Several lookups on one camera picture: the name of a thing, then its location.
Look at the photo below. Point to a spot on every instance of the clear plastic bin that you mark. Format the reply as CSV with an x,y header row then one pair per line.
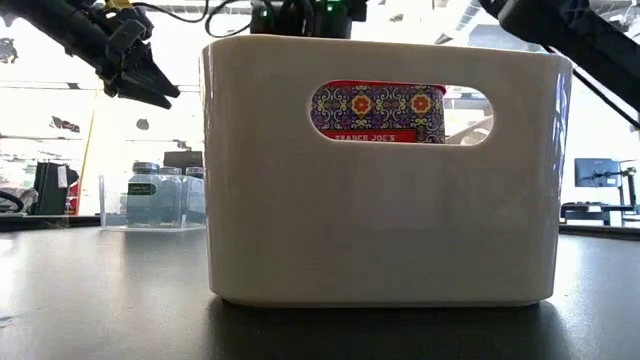
x,y
112,210

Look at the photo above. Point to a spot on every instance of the white cloth pile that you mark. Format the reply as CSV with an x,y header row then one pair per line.
x,y
22,200

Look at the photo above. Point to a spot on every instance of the dark round ceiling fixture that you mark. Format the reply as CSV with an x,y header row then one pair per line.
x,y
142,124

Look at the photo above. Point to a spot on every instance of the white ceiling duct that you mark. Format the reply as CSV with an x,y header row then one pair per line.
x,y
457,27

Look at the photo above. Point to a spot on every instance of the black box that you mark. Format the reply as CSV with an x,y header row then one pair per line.
x,y
182,159

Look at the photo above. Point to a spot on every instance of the green-lid glass spice jar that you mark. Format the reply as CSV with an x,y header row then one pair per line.
x,y
171,200
195,200

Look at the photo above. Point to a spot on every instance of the black bag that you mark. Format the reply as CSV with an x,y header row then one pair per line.
x,y
47,190

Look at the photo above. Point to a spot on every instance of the red smoked paprika tin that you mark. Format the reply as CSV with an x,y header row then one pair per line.
x,y
380,110

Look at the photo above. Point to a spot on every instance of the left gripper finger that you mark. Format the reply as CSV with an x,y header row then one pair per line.
x,y
145,96
152,75

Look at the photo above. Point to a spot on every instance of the glass jars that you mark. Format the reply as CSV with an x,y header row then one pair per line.
x,y
145,210

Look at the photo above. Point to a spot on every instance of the black office desk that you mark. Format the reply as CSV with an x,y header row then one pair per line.
x,y
585,207

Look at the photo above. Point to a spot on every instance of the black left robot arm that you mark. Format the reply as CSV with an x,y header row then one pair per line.
x,y
40,20

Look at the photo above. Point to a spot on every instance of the black computer monitor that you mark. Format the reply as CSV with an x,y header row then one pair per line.
x,y
595,172

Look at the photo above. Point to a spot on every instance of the white plastic bin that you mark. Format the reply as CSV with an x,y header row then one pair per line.
x,y
350,225

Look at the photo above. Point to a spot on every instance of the black monitor stand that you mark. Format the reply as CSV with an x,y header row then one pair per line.
x,y
631,185

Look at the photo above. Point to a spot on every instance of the yellow gripper tag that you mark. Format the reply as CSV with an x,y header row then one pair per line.
x,y
118,4

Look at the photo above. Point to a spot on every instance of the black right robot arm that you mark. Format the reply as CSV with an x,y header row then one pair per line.
x,y
575,40

